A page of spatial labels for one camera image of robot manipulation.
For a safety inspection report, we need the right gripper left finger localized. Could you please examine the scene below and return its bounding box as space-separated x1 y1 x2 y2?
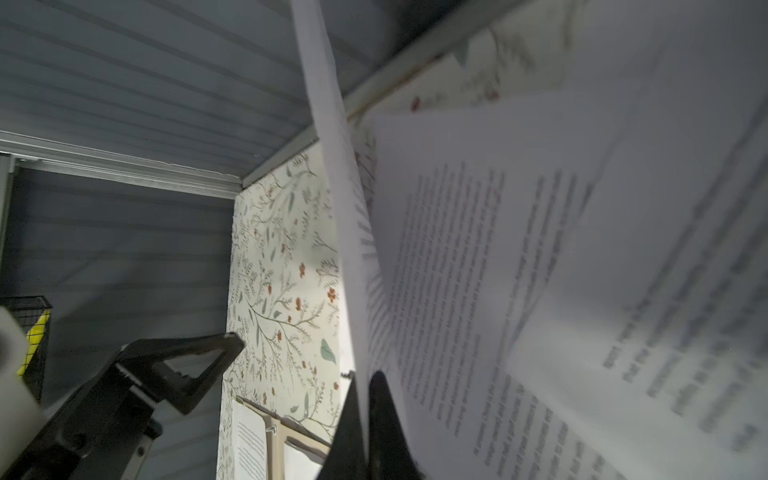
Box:
316 376 368 480

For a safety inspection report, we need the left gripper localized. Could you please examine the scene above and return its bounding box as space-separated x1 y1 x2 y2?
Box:
1 308 245 479

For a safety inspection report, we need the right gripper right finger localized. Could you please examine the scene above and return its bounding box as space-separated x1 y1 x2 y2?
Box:
368 371 421 480

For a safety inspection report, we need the beige paper folder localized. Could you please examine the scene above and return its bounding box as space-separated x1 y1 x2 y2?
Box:
235 397 330 479

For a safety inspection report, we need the printed paper sheet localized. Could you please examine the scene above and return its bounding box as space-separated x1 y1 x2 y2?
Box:
290 1 395 441
508 1 767 479
231 400 269 480
371 78 642 479

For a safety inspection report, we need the yellow marker in basket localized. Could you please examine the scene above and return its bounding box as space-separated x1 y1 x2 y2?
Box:
17 309 51 376

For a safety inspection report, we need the floral table mat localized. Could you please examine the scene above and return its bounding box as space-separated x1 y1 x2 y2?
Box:
217 1 581 479

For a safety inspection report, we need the black wire basket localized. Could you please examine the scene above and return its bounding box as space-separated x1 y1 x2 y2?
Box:
1 295 53 403

